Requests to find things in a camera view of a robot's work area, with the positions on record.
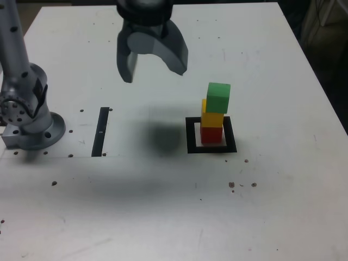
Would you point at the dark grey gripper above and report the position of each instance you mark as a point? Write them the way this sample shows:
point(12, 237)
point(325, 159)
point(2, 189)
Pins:
point(146, 28)

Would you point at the green cube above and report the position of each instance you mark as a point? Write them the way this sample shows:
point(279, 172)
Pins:
point(217, 100)

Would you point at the yellow cube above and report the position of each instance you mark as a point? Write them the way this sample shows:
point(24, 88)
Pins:
point(212, 121)

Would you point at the red cube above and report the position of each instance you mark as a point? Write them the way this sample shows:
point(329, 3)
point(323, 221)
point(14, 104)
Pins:
point(212, 136)

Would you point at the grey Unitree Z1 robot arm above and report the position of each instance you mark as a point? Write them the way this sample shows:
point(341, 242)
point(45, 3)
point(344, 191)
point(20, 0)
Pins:
point(16, 54)

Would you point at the black tape square outline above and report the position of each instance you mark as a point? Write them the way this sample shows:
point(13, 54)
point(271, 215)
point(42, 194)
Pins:
point(190, 136)

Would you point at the black tape strip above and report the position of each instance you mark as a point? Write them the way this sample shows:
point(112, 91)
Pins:
point(100, 130)

